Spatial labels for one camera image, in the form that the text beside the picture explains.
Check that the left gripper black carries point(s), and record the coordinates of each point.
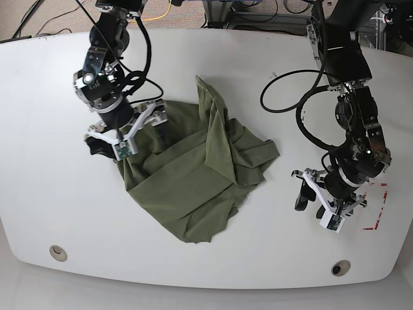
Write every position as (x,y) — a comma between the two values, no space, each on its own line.
(345,200)

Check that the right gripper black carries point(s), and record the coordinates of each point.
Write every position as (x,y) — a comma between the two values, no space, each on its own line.
(121,121)

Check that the olive green t-shirt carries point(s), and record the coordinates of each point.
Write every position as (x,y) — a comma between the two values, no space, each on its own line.
(195,182)

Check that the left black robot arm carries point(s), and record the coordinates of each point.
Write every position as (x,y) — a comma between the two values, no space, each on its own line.
(363,155)

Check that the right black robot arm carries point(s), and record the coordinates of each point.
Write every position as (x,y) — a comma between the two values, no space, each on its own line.
(104,83)

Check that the red tape rectangle marking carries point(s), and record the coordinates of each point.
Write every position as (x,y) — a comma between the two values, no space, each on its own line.
(376,196)

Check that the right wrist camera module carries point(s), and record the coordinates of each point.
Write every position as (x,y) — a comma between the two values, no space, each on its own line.
(123,150)

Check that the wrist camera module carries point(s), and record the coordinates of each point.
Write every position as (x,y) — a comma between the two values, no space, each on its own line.
(123,150)
(332,222)

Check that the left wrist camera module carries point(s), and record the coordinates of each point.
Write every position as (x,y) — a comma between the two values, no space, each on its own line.
(332,222)

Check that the right table cable grommet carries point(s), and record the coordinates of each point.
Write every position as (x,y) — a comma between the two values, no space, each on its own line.
(341,268)

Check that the table cable grommet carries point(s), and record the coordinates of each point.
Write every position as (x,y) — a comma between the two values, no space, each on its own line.
(341,268)
(58,253)

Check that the left table cable grommet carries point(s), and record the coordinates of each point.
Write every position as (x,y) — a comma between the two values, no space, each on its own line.
(58,253)

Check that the grey aluminium frame rail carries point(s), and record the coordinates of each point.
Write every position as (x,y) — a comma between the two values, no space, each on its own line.
(290,17)

